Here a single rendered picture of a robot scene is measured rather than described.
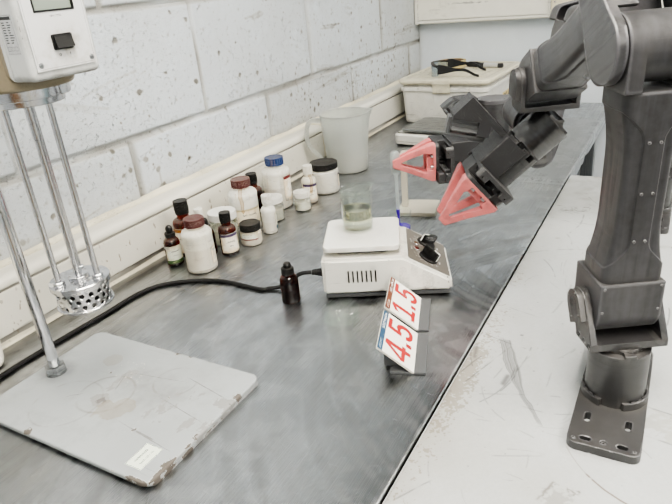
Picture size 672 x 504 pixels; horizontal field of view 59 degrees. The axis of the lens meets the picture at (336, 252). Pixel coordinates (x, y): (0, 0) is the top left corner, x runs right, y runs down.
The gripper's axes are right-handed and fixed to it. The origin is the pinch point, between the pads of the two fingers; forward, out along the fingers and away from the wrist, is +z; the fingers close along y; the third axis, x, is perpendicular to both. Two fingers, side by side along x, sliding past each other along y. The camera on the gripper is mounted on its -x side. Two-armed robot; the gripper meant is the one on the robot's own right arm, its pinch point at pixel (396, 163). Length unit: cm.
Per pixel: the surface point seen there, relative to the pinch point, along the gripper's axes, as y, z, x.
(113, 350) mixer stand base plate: 30, 46, 14
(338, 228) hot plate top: 12.3, 12.1, 6.3
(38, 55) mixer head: 46, 38, -27
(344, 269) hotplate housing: 20.7, 12.1, 9.7
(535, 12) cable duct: -103, -64, -15
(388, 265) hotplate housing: 21.7, 5.4, 9.4
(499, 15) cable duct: -110, -54, -15
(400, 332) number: 35.3, 6.0, 12.9
